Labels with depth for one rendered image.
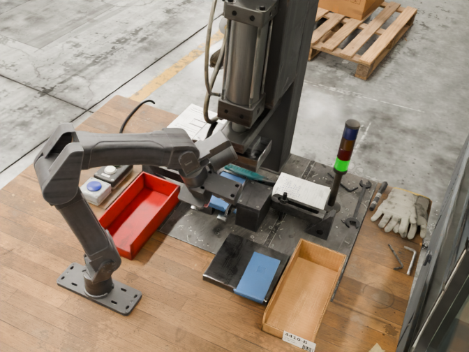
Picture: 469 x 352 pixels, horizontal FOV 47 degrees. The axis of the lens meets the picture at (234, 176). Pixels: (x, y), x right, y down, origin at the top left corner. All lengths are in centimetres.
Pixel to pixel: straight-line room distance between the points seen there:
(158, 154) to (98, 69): 289
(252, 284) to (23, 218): 64
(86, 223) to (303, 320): 54
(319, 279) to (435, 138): 240
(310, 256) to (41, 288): 66
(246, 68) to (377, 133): 241
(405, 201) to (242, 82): 67
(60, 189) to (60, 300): 38
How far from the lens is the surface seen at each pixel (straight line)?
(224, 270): 134
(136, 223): 147
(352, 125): 139
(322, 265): 141
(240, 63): 120
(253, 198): 143
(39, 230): 150
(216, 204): 136
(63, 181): 102
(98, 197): 152
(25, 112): 356
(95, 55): 410
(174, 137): 108
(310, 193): 154
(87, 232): 115
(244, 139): 130
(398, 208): 161
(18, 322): 132
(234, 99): 125
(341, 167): 146
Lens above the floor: 196
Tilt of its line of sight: 41 degrees down
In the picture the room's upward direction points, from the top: 6 degrees clockwise
